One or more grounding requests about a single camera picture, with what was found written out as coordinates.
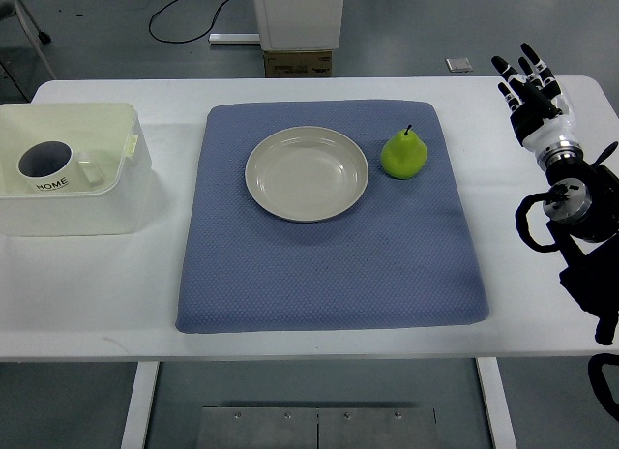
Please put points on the chair leg with caster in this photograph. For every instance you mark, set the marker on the chair leg with caster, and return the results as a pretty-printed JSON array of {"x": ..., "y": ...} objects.
[{"x": 36, "y": 36}]

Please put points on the beige plate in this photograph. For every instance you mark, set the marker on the beige plate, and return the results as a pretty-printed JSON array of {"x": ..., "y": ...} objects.
[{"x": 306, "y": 174}]

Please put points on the white table right leg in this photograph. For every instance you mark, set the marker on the white table right leg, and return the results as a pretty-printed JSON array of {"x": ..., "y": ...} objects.
[{"x": 496, "y": 406}]

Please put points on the cardboard box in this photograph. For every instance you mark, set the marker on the cardboard box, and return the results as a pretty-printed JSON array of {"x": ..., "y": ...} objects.
[{"x": 298, "y": 64}]

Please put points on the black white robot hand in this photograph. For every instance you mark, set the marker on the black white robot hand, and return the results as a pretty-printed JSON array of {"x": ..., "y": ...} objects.
[{"x": 541, "y": 113}]

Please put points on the white table left leg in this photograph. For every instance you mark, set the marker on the white table left leg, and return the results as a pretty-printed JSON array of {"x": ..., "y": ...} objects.
[{"x": 140, "y": 406}]

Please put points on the blue mat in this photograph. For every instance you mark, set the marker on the blue mat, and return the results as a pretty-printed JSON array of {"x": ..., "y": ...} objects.
[{"x": 402, "y": 256}]

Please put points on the white plastic bin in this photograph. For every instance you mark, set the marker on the white plastic bin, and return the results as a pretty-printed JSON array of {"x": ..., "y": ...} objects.
[{"x": 111, "y": 133}]

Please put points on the white machine base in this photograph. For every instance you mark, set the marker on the white machine base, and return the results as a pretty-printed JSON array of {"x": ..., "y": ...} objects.
[{"x": 291, "y": 25}]

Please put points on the white HOME mug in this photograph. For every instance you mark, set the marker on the white HOME mug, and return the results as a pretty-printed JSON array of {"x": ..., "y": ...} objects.
[{"x": 53, "y": 167}]

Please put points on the green pear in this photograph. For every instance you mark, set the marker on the green pear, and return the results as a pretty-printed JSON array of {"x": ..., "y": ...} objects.
[{"x": 404, "y": 155}]

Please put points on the white table leg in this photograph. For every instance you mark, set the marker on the white table leg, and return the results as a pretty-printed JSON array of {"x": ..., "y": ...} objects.
[
  {"x": 140, "y": 406},
  {"x": 496, "y": 406}
]

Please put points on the small grey floor plate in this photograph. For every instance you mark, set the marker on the small grey floor plate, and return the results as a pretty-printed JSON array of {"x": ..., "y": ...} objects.
[{"x": 459, "y": 65}]

